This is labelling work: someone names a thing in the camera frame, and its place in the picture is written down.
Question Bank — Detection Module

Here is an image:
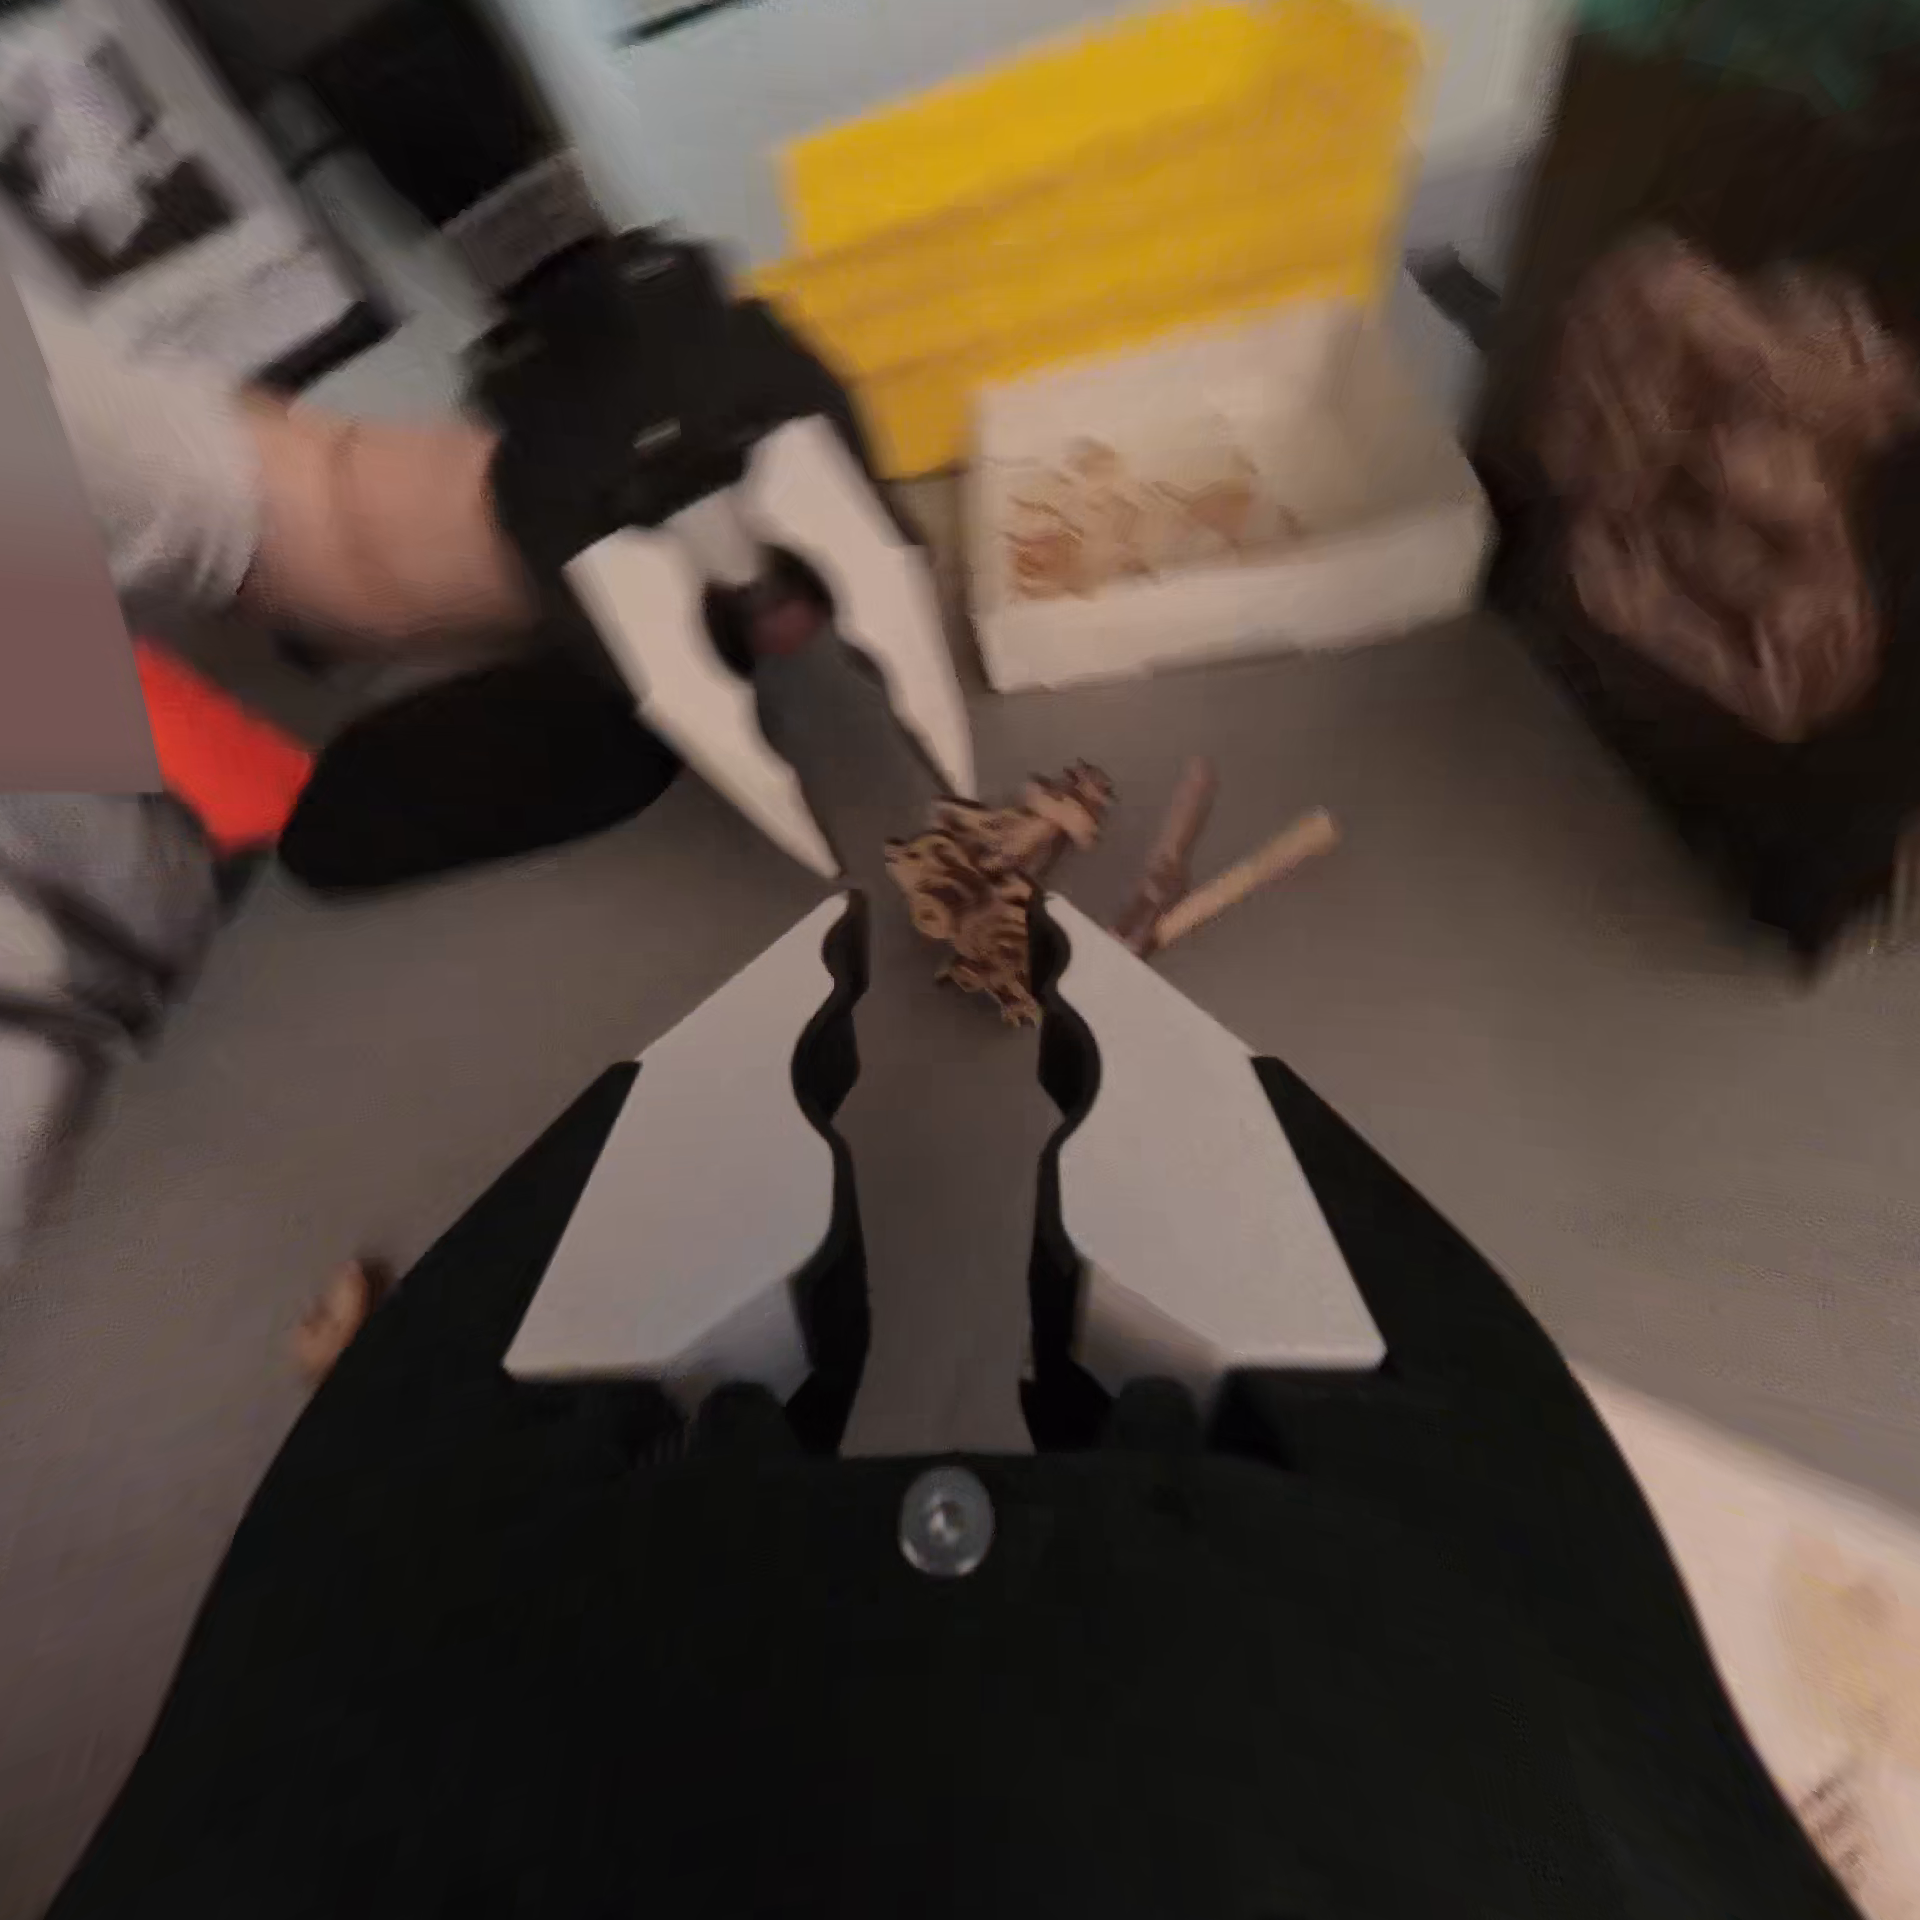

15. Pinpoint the pile of rubber bands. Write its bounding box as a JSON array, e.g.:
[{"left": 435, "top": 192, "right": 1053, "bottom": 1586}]
[{"left": 1002, "top": 434, "right": 1307, "bottom": 602}]

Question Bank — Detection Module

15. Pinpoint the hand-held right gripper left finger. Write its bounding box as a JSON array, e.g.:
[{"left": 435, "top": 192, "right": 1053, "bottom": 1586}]
[{"left": 502, "top": 898, "right": 872, "bottom": 1453}]

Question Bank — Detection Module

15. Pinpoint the wooden gear model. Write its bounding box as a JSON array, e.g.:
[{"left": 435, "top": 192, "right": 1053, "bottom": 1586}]
[{"left": 881, "top": 757, "right": 1120, "bottom": 1035}]

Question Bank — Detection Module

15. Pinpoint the long wooden lever part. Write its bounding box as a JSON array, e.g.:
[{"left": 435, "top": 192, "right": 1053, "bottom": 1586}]
[{"left": 1115, "top": 754, "right": 1220, "bottom": 963}]

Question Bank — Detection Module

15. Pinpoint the white cardboard box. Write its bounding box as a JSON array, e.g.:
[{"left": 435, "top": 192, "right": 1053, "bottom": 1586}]
[{"left": 960, "top": 302, "right": 1503, "bottom": 697}]

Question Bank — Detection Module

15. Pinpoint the person's left forearm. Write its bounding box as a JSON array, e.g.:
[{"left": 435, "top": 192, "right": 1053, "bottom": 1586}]
[{"left": 103, "top": 365, "right": 549, "bottom": 654}]

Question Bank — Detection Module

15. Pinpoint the curved wooden part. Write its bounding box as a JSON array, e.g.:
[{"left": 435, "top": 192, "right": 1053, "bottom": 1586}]
[{"left": 283, "top": 1258, "right": 395, "bottom": 1387}]

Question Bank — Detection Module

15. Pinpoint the printed instruction sheet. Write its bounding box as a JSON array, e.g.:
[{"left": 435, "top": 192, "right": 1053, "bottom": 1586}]
[{"left": 1562, "top": 1357, "right": 1920, "bottom": 1920}]

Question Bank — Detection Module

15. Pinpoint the person's grey garment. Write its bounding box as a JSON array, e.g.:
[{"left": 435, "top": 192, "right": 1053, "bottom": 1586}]
[{"left": 0, "top": 795, "right": 227, "bottom": 1246}]

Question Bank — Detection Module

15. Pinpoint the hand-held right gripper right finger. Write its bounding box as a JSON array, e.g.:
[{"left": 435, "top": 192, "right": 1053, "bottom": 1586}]
[{"left": 1024, "top": 898, "right": 1388, "bottom": 1453}]

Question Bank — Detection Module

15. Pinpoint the black model kit box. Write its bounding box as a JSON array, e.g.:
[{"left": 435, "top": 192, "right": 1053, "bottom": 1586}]
[{"left": 1475, "top": 30, "right": 1920, "bottom": 975}]

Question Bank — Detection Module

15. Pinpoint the black padded cushion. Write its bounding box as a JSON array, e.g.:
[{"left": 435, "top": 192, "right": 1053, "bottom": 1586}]
[{"left": 277, "top": 638, "right": 693, "bottom": 898}]

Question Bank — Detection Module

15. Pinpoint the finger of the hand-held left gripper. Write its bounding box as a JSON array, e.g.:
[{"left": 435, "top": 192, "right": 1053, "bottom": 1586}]
[
  {"left": 569, "top": 516, "right": 847, "bottom": 882},
  {"left": 749, "top": 417, "right": 978, "bottom": 802}
]

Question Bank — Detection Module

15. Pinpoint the orange object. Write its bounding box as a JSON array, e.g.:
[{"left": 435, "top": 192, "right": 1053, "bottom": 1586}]
[{"left": 129, "top": 638, "right": 319, "bottom": 859}]

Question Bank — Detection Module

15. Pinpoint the flat wooden stick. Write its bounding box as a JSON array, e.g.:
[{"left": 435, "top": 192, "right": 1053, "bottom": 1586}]
[{"left": 1154, "top": 808, "right": 1342, "bottom": 950}]

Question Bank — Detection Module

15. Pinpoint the yellow plastic bin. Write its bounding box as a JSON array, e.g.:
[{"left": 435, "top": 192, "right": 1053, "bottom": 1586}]
[{"left": 740, "top": 0, "right": 1426, "bottom": 482}]

